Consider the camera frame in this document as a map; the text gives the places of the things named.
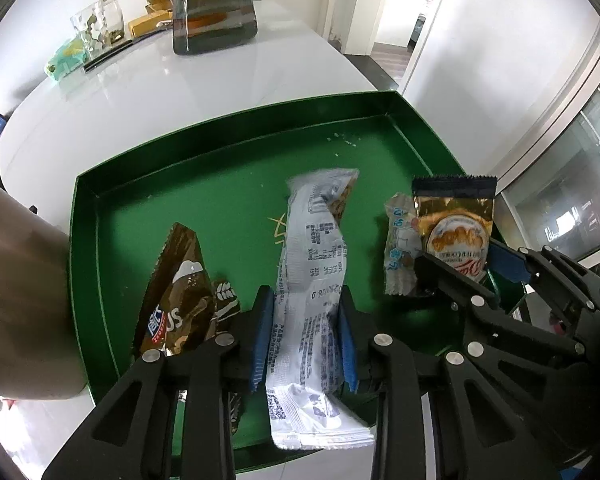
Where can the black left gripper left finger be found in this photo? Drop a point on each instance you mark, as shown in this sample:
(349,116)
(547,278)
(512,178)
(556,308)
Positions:
(169,416)

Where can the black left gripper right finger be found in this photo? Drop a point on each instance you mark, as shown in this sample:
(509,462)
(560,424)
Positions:
(442,400)

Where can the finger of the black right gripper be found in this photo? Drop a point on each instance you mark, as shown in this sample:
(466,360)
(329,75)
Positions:
(525,364)
(570,290)

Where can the white silver snack bag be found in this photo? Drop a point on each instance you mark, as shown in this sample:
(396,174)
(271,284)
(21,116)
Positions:
(305,369)

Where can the Danisa butter cookies packet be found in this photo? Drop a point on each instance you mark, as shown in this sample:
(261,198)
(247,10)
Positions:
(455,220)

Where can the small clear candy packet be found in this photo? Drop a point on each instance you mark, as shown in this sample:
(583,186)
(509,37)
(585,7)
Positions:
(403,245)

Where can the brown chocolate snack bag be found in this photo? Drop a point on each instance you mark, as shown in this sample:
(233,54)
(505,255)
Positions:
(182,306)

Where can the rose gold trash bin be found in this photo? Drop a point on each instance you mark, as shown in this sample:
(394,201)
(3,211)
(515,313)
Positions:
(39,356)

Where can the green tray box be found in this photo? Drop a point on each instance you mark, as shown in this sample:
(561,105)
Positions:
(227,180)

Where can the black tray under jar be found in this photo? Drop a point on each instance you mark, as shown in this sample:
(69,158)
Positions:
(126,44)

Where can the mint green tissue pack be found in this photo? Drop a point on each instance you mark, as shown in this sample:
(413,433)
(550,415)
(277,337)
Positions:
(69,56)

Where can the dark glass pitcher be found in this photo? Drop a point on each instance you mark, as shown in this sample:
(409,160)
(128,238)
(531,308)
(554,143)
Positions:
(200,26)

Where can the clear glass jar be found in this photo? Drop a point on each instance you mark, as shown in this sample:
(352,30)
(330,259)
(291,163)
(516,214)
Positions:
(100,26)

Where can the yellow box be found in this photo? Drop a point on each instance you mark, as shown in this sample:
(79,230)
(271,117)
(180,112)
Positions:
(141,26)

